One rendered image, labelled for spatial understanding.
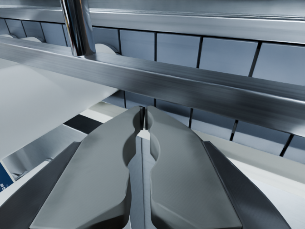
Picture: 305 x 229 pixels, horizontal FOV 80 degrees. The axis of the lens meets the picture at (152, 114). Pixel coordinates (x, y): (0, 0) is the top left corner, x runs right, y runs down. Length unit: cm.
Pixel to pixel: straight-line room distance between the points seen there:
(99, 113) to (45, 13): 13
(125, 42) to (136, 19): 2
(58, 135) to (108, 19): 24
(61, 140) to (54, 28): 20
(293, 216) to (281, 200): 3
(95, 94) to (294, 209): 26
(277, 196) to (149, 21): 24
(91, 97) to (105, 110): 3
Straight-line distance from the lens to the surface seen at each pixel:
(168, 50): 16
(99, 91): 16
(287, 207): 30
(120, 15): 18
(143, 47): 17
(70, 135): 34
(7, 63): 24
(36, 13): 28
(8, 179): 67
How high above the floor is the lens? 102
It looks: 47 degrees down
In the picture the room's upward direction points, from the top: 134 degrees counter-clockwise
